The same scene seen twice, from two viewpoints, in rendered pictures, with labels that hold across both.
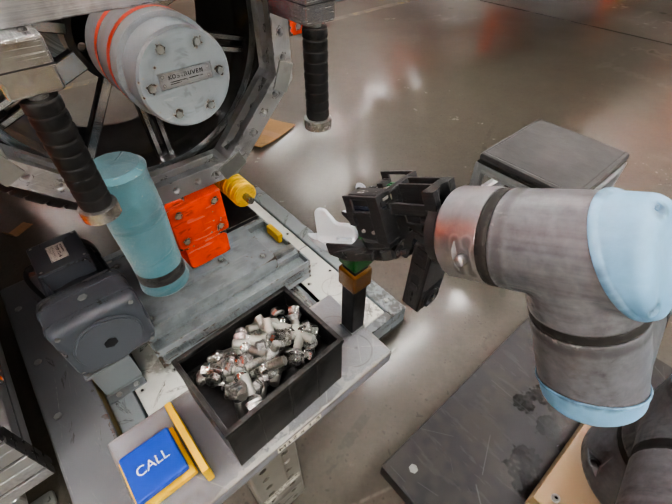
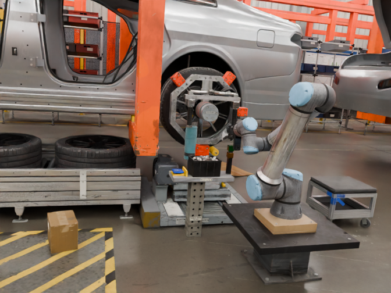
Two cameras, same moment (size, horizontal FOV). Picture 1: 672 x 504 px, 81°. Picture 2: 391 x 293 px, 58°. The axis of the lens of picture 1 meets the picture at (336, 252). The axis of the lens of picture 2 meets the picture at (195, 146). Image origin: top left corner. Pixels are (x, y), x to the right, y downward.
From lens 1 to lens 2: 2.06 m
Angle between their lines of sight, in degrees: 39
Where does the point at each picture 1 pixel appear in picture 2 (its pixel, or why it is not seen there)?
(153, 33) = (208, 104)
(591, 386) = (244, 142)
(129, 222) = (189, 136)
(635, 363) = (249, 138)
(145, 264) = (188, 148)
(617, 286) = (243, 123)
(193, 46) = (213, 108)
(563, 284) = (241, 126)
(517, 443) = not seen: hidden behind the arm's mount
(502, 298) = not seen: hidden behind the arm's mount
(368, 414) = (230, 233)
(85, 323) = (166, 166)
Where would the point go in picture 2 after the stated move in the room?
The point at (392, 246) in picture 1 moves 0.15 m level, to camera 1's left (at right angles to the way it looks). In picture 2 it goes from (231, 134) to (210, 131)
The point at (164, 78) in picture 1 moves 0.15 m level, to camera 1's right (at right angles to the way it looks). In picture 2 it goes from (206, 111) to (225, 114)
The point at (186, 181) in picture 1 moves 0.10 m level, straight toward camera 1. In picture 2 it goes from (202, 140) to (202, 143)
